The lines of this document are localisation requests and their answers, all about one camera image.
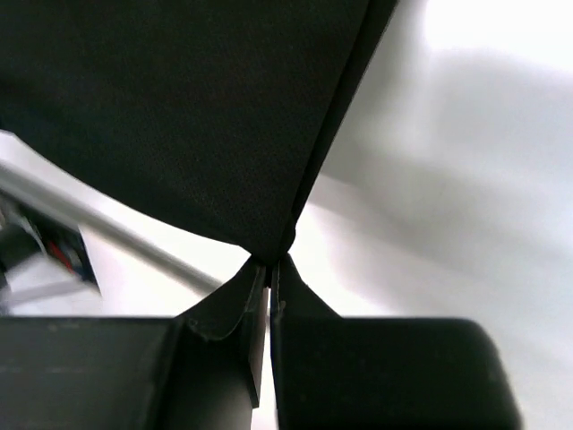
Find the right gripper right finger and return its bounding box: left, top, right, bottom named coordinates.
left=270, top=258, right=522, bottom=429

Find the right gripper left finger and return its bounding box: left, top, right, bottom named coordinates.
left=1, top=260, right=266, bottom=429

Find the black t shirt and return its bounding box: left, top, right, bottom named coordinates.
left=1, top=1, right=396, bottom=264

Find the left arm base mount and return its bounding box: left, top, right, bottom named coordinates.
left=1, top=194, right=99, bottom=292

